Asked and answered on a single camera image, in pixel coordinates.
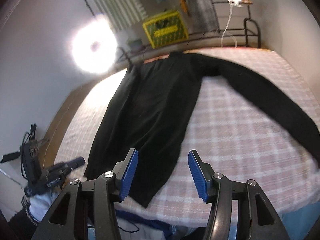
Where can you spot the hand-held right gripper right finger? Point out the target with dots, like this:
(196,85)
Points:
(197,177)

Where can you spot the plaid-covered table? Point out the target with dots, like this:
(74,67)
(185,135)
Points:
(237,142)

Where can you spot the green striped wall cloth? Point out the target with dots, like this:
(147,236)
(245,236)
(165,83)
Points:
(120,5)

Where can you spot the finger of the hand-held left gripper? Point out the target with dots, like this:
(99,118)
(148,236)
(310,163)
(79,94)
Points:
(72,163)

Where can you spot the black metal clothes rack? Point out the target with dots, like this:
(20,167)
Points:
(246,27)

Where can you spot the yellow green storage box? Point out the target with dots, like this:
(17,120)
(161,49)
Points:
(165,30)

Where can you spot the person's left hand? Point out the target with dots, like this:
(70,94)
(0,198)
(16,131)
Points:
(42,205)

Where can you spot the black long-sleeved sweater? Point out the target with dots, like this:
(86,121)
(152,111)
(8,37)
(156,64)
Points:
(155,105)

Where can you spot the person's left forearm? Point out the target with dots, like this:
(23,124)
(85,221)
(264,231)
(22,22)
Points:
(18,217)

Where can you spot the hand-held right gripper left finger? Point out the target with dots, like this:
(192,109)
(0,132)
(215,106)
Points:
(128,172)

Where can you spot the dark round pot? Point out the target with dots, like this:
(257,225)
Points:
(136,42)

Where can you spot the grey plaid coat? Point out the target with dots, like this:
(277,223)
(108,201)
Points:
(202,10)

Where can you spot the navy white patterned cloth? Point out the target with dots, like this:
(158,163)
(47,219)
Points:
(150,227)

